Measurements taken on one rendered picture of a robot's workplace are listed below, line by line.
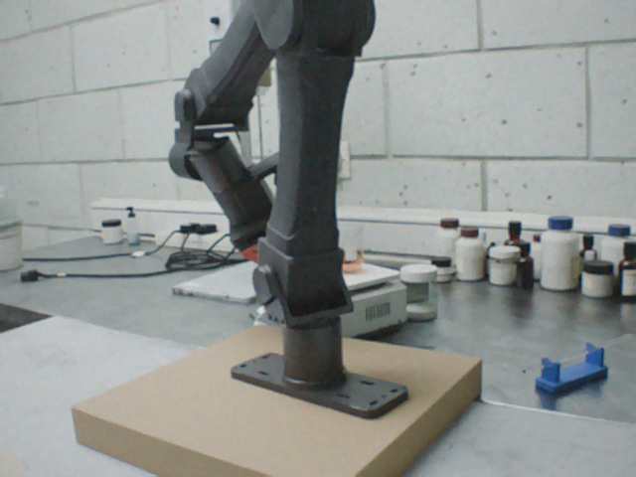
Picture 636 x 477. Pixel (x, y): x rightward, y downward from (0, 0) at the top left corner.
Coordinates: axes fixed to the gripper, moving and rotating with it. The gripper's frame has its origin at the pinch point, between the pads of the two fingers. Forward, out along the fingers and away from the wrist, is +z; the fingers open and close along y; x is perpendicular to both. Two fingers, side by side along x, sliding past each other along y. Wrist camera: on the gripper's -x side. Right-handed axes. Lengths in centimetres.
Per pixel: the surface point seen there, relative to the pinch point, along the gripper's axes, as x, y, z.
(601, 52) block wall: -68, 36, 9
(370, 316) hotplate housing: -6.9, 0.6, 13.9
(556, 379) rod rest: -24.2, -24.4, 17.1
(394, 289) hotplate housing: -11.7, 3.9, 13.9
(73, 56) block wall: 46, 140, -32
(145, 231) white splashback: 46, 100, 20
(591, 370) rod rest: -29.1, -22.2, 20.9
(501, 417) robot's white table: -16.2, -29.2, 13.5
